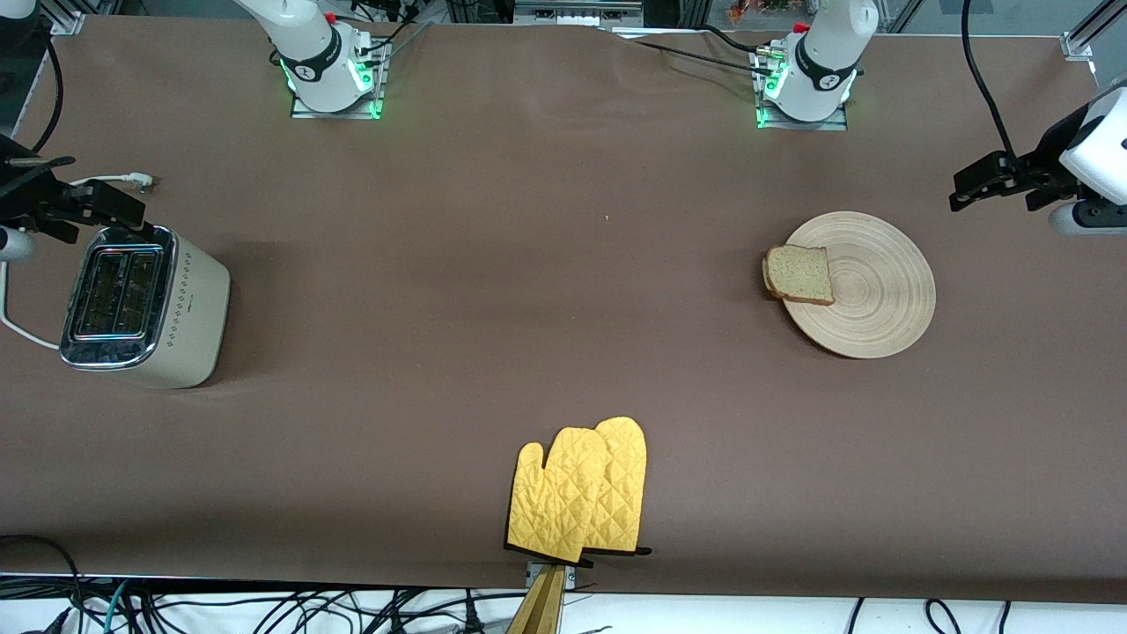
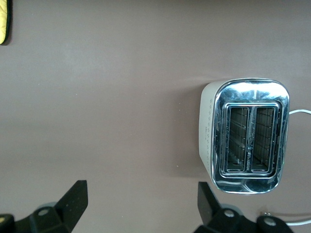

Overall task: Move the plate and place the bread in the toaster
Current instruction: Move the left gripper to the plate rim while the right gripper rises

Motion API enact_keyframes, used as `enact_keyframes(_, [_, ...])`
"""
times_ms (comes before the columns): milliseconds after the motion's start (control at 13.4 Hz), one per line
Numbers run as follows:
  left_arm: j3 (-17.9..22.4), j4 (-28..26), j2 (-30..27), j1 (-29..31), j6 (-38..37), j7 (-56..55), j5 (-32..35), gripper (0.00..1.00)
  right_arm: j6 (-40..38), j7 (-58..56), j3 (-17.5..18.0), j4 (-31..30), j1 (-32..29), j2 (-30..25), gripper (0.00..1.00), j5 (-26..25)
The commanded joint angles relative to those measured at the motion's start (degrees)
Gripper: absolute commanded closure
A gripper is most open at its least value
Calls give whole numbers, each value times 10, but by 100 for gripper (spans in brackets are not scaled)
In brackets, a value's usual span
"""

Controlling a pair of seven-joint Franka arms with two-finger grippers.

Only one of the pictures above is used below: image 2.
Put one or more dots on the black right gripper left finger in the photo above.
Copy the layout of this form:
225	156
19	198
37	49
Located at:
73	199

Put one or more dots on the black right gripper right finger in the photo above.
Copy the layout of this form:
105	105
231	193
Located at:
206	201

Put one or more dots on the cream and chrome toaster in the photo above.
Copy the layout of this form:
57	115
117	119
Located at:
243	94

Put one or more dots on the brown table cover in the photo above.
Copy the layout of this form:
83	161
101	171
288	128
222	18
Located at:
121	97

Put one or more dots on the yellow quilted oven mitt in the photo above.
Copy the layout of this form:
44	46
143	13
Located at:
3	21

